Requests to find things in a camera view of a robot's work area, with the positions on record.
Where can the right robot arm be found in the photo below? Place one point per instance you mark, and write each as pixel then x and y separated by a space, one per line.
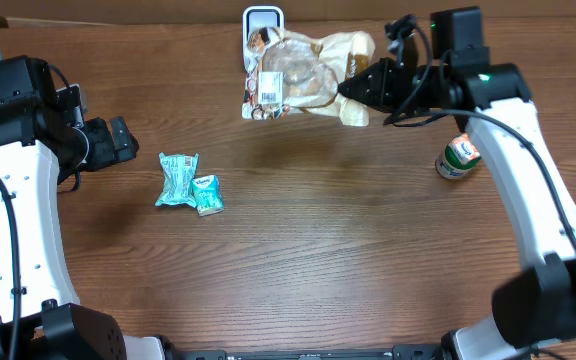
pixel 447 71

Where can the brown white snack bag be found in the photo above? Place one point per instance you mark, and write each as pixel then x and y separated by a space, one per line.
pixel 291 73

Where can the white barcode scanner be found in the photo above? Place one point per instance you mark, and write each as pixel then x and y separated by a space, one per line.
pixel 255 17

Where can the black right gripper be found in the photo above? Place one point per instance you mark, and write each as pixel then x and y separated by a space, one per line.
pixel 384 78

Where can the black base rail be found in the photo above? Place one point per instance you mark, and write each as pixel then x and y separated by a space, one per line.
pixel 308 355

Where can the teal snack wrapper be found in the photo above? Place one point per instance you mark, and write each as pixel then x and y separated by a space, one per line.
pixel 179 171

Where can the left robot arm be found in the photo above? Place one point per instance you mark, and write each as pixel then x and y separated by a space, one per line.
pixel 45 140

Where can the teal tissue pack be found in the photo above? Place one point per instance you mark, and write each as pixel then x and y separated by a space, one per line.
pixel 207 195

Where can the orange tissue pack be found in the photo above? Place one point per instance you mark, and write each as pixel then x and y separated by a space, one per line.
pixel 466 155

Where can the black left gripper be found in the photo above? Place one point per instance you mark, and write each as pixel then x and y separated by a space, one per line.
pixel 107 152

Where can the green lid seasoning jar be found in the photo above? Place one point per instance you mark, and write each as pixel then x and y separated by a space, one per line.
pixel 446 167

